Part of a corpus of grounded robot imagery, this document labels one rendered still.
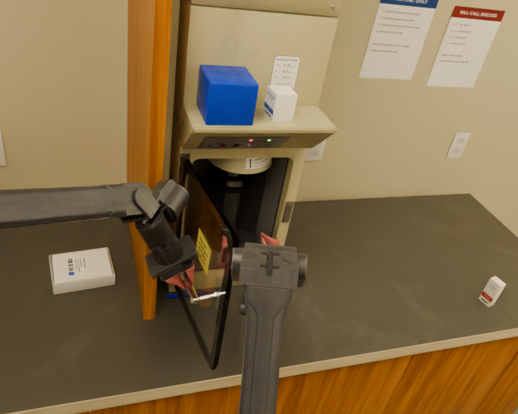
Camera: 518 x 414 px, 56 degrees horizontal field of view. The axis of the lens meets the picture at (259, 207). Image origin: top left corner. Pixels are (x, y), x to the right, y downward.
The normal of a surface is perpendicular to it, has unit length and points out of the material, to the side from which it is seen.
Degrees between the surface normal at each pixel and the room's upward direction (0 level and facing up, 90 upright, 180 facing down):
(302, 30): 90
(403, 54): 90
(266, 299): 49
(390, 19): 90
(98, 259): 0
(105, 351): 0
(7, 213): 59
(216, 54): 90
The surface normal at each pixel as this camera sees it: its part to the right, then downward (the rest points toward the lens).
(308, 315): 0.15, -0.81
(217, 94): 0.29, 0.58
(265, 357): 0.00, -0.11
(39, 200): 0.78, -0.18
